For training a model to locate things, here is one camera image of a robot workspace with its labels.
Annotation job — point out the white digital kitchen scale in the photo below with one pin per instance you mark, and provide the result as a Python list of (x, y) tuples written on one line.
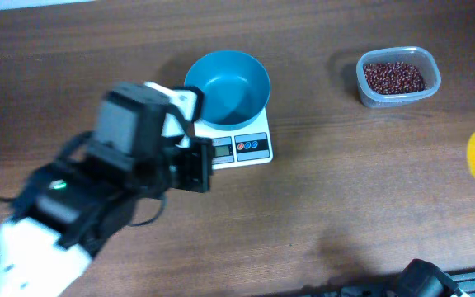
[(245, 144)]

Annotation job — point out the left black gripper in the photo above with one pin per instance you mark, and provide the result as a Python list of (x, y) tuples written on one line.
[(199, 166)]

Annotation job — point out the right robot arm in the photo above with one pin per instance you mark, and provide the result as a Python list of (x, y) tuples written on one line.
[(422, 279)]

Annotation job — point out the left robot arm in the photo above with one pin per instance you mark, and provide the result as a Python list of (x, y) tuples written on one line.
[(143, 145)]

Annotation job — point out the red beans in container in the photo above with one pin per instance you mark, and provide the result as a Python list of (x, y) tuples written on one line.
[(394, 78)]

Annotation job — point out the teal plastic bowl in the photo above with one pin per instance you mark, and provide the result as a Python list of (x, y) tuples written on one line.
[(236, 88)]

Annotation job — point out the clear plastic bean container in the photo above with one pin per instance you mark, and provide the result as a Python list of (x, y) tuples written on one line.
[(413, 55)]

